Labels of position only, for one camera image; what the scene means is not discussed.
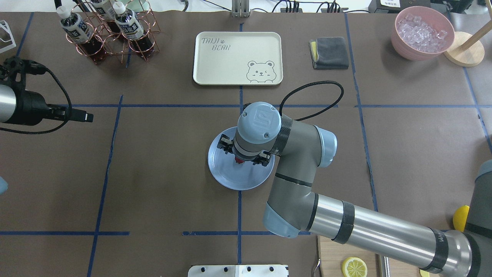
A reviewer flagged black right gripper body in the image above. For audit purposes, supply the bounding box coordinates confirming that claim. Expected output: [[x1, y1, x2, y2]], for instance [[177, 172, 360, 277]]
[[217, 134, 272, 167]]

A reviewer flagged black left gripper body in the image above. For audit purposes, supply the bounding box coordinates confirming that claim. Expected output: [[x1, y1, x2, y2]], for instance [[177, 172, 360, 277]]
[[0, 56, 72, 126]]

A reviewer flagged blue plastic plate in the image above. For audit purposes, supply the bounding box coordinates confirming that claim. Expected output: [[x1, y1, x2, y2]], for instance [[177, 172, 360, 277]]
[[207, 127, 275, 190]]

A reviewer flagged red strawberry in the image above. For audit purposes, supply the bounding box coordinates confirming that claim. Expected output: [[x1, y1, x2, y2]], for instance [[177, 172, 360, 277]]
[[235, 157, 245, 164]]

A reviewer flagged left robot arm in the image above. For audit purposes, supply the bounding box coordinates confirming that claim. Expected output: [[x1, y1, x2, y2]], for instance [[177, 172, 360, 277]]
[[0, 56, 94, 135]]

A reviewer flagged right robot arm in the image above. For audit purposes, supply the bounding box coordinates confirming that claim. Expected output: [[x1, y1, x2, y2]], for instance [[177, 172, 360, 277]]
[[217, 102, 492, 277]]

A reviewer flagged dark tea bottle left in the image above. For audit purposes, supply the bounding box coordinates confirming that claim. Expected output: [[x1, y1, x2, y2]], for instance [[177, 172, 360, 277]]
[[56, 5, 105, 62]]

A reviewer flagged dark tea bottle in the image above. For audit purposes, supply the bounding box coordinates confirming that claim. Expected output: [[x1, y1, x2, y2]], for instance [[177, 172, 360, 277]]
[[56, 5, 105, 62], [113, 1, 154, 58], [90, 0, 121, 34]]

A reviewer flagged cream bear serving tray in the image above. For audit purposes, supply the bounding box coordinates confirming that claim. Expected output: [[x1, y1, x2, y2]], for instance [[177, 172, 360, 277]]
[[192, 32, 283, 86]]

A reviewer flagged dark tea bottle middle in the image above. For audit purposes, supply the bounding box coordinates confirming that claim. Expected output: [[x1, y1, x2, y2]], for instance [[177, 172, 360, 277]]
[[113, 1, 154, 58]]

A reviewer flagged dark tea bottle rear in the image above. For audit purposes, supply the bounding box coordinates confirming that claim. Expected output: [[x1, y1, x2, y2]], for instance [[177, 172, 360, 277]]
[[90, 0, 121, 34]]

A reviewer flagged grey folded cloth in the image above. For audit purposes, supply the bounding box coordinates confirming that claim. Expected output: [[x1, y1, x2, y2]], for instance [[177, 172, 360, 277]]
[[309, 37, 349, 70]]

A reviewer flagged wooden cutting board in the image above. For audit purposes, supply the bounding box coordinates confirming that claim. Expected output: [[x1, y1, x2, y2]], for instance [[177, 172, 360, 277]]
[[317, 236, 421, 277]]

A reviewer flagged lemon half slice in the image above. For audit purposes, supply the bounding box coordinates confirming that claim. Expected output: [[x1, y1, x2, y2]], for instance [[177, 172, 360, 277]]
[[341, 257, 368, 277]]

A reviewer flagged steel cylinder tool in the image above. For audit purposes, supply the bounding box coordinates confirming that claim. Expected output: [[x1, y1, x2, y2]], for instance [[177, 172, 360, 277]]
[[378, 255, 391, 277]]

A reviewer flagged pink bowl of ice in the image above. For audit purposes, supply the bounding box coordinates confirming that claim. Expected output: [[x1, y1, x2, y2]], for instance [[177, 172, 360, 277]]
[[391, 6, 455, 61]]

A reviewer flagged yellow plastic knife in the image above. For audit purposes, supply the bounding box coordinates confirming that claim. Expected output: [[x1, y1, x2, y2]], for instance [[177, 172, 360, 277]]
[[419, 269, 430, 277]]

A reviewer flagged large yellow lemon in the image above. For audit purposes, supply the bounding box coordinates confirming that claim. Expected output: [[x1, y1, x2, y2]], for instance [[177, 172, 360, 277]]
[[452, 205, 470, 232]]

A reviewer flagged wooden cup stand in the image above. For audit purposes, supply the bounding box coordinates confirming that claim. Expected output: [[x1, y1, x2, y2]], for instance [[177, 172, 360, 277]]
[[444, 20, 492, 67]]

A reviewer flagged copper wire bottle rack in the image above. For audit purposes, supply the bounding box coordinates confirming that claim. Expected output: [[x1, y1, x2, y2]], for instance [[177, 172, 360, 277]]
[[55, 0, 160, 64]]

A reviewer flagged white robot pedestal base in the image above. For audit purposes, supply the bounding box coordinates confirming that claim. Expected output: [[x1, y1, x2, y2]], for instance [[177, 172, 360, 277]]
[[188, 264, 289, 277]]

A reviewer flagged aluminium frame post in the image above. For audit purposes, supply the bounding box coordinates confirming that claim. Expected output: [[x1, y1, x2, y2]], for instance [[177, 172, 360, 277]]
[[231, 0, 251, 18]]

